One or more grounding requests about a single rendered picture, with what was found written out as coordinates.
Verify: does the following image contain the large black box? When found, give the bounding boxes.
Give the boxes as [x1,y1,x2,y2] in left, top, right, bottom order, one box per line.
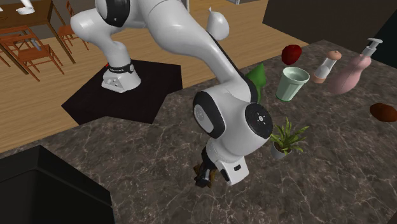
[0,144,116,224]

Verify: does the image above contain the pale green cup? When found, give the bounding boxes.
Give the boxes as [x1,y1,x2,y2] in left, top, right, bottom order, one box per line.
[275,66,310,102]

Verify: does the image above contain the black robot stand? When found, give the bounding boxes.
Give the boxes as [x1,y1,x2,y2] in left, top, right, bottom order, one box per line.
[61,59,183,125]

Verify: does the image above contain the brown wooden dining table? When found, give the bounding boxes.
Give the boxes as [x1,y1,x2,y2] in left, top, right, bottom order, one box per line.
[0,0,76,76]

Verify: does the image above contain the small potted green plant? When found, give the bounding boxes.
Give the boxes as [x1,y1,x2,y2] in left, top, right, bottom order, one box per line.
[268,117,310,160]

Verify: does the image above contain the pink soap dispenser bottle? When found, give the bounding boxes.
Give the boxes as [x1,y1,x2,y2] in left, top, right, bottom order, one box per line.
[326,38,384,95]

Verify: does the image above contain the brown lumpy object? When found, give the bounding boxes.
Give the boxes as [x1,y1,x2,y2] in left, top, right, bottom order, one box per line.
[193,164,218,188]

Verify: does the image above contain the red apple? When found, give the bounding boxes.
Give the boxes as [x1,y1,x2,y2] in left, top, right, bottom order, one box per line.
[281,44,303,66]

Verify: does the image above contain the white and tan pepper grinder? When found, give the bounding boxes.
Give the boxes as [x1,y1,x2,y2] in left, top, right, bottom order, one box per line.
[310,50,342,84]

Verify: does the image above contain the white teardrop-shaped vase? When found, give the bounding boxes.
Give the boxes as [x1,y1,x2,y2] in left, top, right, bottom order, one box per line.
[205,6,230,41]

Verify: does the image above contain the green cone-shaped object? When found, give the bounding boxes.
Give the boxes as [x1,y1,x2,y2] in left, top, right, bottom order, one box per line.
[244,63,267,105]

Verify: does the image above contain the orange wooden chair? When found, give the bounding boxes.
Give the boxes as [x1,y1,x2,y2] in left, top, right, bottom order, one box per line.
[57,0,90,52]
[0,25,66,82]

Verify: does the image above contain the brown oval object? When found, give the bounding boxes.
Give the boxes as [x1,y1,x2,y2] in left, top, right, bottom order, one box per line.
[369,102,397,123]

